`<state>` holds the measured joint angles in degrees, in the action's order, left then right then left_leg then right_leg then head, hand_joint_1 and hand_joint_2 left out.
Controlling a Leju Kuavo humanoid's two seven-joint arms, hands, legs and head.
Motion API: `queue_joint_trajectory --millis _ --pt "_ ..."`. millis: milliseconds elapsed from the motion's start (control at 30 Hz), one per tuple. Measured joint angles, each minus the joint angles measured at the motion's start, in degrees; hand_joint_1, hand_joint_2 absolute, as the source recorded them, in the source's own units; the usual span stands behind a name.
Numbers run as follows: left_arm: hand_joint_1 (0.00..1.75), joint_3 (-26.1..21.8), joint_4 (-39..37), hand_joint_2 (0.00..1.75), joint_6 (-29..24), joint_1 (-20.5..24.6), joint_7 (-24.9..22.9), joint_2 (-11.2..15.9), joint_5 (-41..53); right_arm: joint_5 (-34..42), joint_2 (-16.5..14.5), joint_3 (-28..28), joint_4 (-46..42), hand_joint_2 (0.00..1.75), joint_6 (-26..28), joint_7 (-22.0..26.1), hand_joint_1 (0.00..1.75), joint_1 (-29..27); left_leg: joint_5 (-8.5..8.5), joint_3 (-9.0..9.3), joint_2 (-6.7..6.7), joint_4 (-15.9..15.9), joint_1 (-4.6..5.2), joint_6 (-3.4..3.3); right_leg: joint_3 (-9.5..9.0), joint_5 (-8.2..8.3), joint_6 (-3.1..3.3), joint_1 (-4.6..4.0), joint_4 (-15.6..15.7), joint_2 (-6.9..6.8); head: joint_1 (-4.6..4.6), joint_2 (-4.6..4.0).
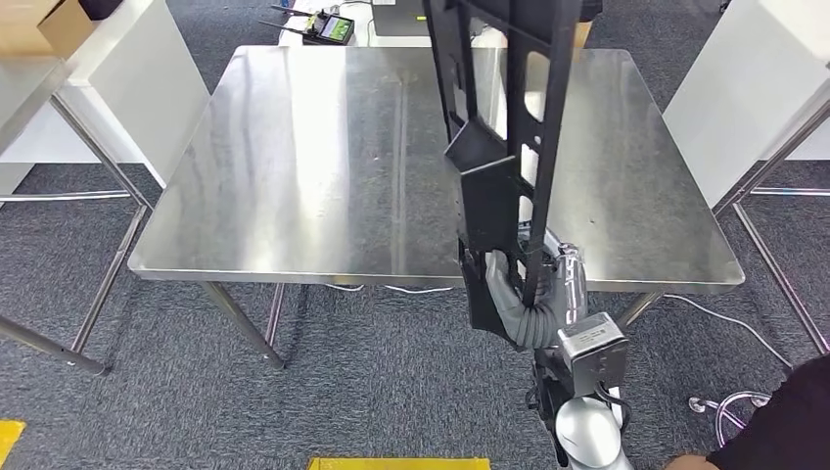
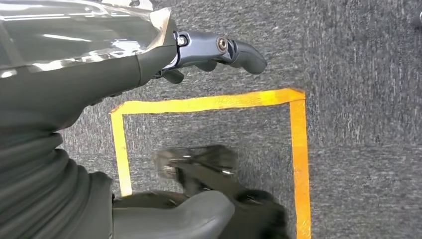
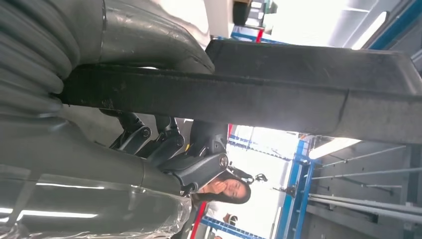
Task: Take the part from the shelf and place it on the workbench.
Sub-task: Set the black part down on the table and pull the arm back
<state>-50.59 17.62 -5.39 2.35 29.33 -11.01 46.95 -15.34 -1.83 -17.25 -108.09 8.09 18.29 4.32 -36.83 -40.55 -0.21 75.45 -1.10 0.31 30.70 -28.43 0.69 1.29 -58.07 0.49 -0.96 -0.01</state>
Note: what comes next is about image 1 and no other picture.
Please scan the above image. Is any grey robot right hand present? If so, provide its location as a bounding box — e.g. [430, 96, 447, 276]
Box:
[484, 232, 589, 327]

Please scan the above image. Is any black plastic panel part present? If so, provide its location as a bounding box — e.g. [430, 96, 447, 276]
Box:
[421, 0, 585, 339]

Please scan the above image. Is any yellow floor tape rectangle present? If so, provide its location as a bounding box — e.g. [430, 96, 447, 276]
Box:
[0, 419, 27, 468]
[307, 456, 492, 470]

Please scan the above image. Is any chrome wheeled stool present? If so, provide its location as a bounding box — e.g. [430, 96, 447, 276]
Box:
[688, 391, 773, 448]

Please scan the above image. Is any white cabinet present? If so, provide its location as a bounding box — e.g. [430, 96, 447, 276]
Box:
[662, 0, 830, 209]
[0, 0, 212, 209]

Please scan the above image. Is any black remote controller with screen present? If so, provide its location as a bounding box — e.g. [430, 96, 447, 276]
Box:
[258, 5, 356, 47]

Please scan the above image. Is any person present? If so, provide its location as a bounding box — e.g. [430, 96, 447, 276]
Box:
[664, 352, 830, 470]

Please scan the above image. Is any black padded bag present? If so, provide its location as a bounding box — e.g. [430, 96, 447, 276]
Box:
[77, 0, 124, 21]

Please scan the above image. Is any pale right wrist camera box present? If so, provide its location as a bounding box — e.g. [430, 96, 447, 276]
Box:
[556, 312, 630, 397]

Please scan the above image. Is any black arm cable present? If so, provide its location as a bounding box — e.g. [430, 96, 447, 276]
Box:
[593, 382, 633, 437]

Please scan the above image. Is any white floor cable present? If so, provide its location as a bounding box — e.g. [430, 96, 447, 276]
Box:
[324, 283, 796, 371]

